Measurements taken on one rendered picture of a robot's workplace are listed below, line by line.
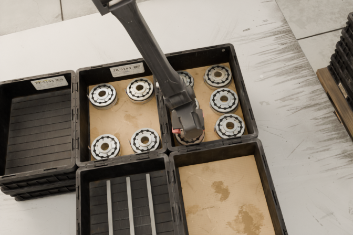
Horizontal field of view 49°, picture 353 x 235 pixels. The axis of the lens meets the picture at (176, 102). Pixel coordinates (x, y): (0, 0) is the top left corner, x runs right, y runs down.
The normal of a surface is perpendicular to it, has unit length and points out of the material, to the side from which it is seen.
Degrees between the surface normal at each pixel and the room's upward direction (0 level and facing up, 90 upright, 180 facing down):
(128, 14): 75
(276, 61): 0
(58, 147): 0
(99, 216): 0
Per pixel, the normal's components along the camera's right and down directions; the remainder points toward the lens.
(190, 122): -0.31, -0.35
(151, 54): 0.14, 0.67
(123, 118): -0.09, -0.51
